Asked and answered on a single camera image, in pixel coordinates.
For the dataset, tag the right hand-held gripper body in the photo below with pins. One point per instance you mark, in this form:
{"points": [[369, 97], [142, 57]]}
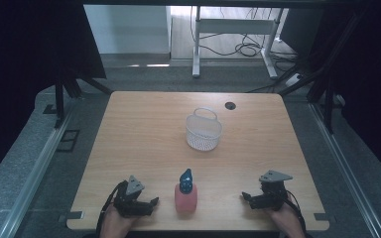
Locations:
{"points": [[273, 193]]}

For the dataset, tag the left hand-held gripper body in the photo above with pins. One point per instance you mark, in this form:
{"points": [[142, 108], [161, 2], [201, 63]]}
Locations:
{"points": [[129, 198]]}

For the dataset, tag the person's left hand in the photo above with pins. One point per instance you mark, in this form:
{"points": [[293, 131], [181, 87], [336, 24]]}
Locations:
{"points": [[115, 224]]}

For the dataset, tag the pink spray bottle blue nozzle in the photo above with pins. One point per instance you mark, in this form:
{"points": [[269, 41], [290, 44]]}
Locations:
{"points": [[186, 196]]}

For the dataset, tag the white plastic mesh basket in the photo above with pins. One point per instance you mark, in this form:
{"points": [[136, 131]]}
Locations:
{"points": [[203, 130]]}

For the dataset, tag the black table grommet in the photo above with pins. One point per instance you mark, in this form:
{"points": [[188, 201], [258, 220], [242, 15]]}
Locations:
{"points": [[230, 105]]}

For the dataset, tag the black metal stand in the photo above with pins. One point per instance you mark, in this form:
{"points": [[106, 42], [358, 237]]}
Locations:
{"points": [[327, 99], [59, 99]]}

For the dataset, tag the white power strip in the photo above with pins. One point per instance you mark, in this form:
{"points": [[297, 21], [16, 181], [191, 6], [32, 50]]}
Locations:
{"points": [[293, 79]]}

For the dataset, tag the black curtain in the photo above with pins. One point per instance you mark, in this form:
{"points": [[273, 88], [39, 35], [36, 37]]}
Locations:
{"points": [[360, 66], [23, 66]]}

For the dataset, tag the aluminium floor rail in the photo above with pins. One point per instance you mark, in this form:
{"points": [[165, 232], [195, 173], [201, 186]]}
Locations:
{"points": [[33, 175], [347, 172]]}

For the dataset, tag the white metal desk frame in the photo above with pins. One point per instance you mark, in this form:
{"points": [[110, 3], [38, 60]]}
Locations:
{"points": [[234, 26]]}

